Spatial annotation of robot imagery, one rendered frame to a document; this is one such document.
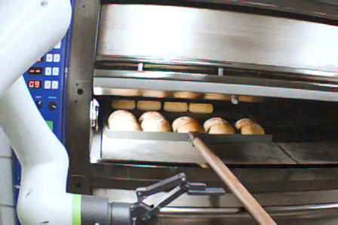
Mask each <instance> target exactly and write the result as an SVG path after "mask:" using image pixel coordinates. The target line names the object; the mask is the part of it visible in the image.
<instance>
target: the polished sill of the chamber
mask: <svg viewBox="0 0 338 225"><path fill-rule="evenodd" d="M224 165H225V166H226V167H227V168H228V169H229V170H230V171H231V172H232V174H233V175H234V176H235V178H237V180H239V182H244V181H247V182H256V181H261V182H267V181H275V182H277V181H298V180H301V181H305V180H338V163H336V164H333V163H328V164H321V163H319V164H235V163H229V164H224ZM89 171H90V176H97V177H114V178H126V179H141V180H166V179H168V178H171V177H174V176H176V175H177V174H181V173H184V174H185V175H186V180H187V181H203V182H209V181H218V182H223V181H222V179H221V178H220V176H218V175H217V173H216V172H215V170H213V168H212V167H211V166H210V165H209V164H208V163H191V162H148V161H134V160H120V159H105V158H92V157H91V158H90V167H89Z"/></svg>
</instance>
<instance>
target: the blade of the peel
mask: <svg viewBox="0 0 338 225"><path fill-rule="evenodd" d="M102 120H103V127H104V130H105V133H106V138H113V139H129V140H175V141H188V132H170V131H120V130H110V127H109V123H108V120H109V117H102ZM198 122H199V123H200V124H202V125H203V124H204V123H205V122H206V121H198ZM199 134H201V135H202V137H203V141H204V142H230V143H245V142H248V143H271V142H272V135H271V134H270V133H267V132H265V131H264V134H206V133H199Z"/></svg>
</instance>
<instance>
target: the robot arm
mask: <svg viewBox="0 0 338 225"><path fill-rule="evenodd" d="M71 15H72V10H71V3H70V0H0V127H1V129H2V130H3V132H4V133H5V136H6V137H7V139H8V141H9V143H10V144H11V145H12V148H13V150H14V152H15V153H16V156H17V158H18V159H19V162H20V164H21V170H22V173H21V183H20V193H19V197H18V202H17V214H18V217H19V220H20V222H21V224H22V225H157V223H158V212H159V211H161V209H163V208H164V207H165V206H167V205H168V204H170V203H171V202H172V201H173V200H175V199H176V198H178V197H179V196H181V195H182V194H184V193H185V192H187V193H188V196H198V195H200V196H224V193H225V190H223V188H206V185H205V184H204V183H189V182H188V181H187V180H186V175H185V174H184V173H181V174H177V175H176V176H174V177H171V178H168V179H166V180H163V181H160V182H159V183H155V184H154V185H151V186H149V187H138V188H136V195H137V202H134V203H129V202H112V204H111V205H109V200H108V197H102V196H83V195H79V194H70V193H66V180H67V178H66V177H67V174H68V173H67V171H68V169H69V158H68V155H67V153H66V149H65V148H64V146H63V145H62V144H61V143H60V141H59V140H58V139H57V137H55V135H54V133H53V132H52V131H51V130H50V128H49V127H48V125H47V124H46V122H45V121H44V119H43V118H42V116H41V113H39V111H38V109H37V107H36V105H35V103H34V101H33V100H32V97H31V95H30V93H29V91H28V88H27V86H26V83H25V81H24V79H23V74H24V73H25V71H27V70H28V69H29V68H30V67H31V66H32V65H33V64H34V63H36V62H37V61H38V60H40V59H41V57H43V56H44V55H45V54H46V53H47V52H49V51H50V50H51V49H53V48H54V47H56V45H57V44H59V43H60V41H61V39H63V37H64V35H65V34H66V31H67V30H68V28H69V23H70V20H71ZM180 183H181V184H180ZM178 184H180V185H179V186H178V187H177V188H175V189H174V190H172V191H170V192H169V193H168V194H166V195H165V196H163V198H160V199H159V200H158V201H157V202H153V203H152V204H151V205H147V204H146V203H145V202H143V200H144V199H147V197H148V196H152V195H154V194H156V193H159V192H162V191H163V190H167V189H168V188H171V187H173V186H176V185H178Z"/></svg>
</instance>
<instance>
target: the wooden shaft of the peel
mask: <svg viewBox="0 0 338 225"><path fill-rule="evenodd" d="M193 145H195V147H196V148H197V150H198V151H199V152H200V153H201V155H202V156H203V157H204V158H205V159H206V161H207V162H208V164H209V165H210V166H211V167H212V168H213V170H215V172H216V173H217V175H218V176H220V178H221V179H222V181H223V182H224V184H225V185H227V187H228V188H229V189H230V190H231V192H232V193H233V195H235V197H236V199H237V200H238V201H239V202H240V203H241V205H243V207H244V208H245V210H246V211H247V212H248V213H249V215H250V216H251V217H252V218H253V220H255V222H256V223H257V225H277V224H276V223H275V222H274V220H273V219H271V217H270V216H269V215H268V214H267V213H266V212H265V211H264V210H263V208H262V207H261V206H260V205H259V204H258V202H257V201H255V199H254V198H253V197H252V196H251V194H250V193H249V192H248V191H247V190H246V189H245V188H244V187H243V186H242V184H241V183H240V182H239V180H237V178H235V176H234V175H233V174H232V172H231V171H230V170H229V169H228V168H227V167H226V166H225V165H224V164H223V163H222V162H221V160H220V159H219V158H218V157H217V155H215V154H214V152H213V151H212V150H211V149H210V147H209V146H208V145H207V144H206V143H205V142H204V141H203V140H202V139H201V138H200V137H196V138H195V139H194V140H193Z"/></svg>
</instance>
